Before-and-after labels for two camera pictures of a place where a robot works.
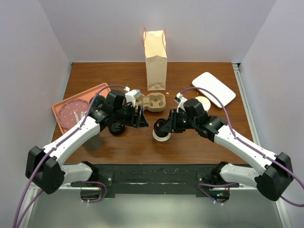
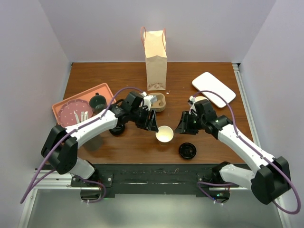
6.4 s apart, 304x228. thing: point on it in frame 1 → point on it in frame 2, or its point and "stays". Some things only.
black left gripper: x=137 y=121 → x=147 y=125
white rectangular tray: x=209 y=81 stays
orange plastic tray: x=87 y=96 stays
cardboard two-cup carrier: x=155 y=102 stays
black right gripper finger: x=167 y=127 → x=182 y=128
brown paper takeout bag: x=155 y=49 stays
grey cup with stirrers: x=93 y=143 stays
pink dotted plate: x=66 y=117 stays
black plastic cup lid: x=157 y=126 → x=187 y=150
